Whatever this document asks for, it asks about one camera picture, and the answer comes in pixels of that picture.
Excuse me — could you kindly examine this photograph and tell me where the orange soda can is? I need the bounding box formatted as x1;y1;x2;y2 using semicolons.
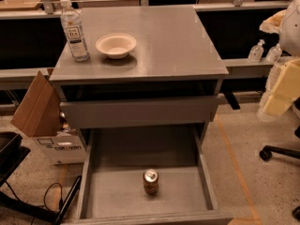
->
142;169;159;195

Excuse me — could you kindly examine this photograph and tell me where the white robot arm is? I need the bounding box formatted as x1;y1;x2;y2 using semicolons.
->
258;0;300;122

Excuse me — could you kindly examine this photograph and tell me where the grey drawer cabinet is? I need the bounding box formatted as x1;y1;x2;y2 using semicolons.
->
49;5;230;133

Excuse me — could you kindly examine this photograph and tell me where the closed grey top drawer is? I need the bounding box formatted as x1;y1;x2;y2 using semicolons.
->
61;96;219;128

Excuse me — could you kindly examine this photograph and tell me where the open grey middle drawer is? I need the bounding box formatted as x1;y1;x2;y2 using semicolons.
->
72;126;233;225

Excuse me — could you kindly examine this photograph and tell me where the white paper bowl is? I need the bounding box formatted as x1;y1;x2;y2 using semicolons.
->
96;33;137;59

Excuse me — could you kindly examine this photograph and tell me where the cardboard box with flaps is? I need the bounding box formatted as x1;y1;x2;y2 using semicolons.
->
11;71;86;165

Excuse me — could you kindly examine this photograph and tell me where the clear plastic water bottle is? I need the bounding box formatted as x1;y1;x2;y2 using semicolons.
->
60;0;89;62

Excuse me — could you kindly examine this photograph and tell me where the left sanitizer pump bottle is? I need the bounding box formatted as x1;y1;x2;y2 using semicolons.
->
247;39;264;62

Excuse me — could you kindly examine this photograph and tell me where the sanitizer pump bottle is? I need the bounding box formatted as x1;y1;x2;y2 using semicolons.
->
266;43;282;63
247;39;264;62

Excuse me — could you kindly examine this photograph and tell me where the black office chair base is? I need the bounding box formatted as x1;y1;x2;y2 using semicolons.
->
259;98;300;220

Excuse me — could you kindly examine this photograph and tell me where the right sanitizer pump bottle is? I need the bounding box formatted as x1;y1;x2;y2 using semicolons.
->
266;43;282;63

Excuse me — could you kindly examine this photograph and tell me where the black bin at left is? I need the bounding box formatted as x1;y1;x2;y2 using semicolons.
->
0;132;30;187

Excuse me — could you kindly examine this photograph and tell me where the black stand leg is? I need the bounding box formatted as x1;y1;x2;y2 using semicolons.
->
0;174;83;225

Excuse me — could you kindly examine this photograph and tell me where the grey metal rail shelf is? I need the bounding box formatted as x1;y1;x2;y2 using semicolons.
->
0;2;280;90

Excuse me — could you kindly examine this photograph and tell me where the black cable on floor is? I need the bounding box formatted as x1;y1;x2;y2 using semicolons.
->
4;181;65;225

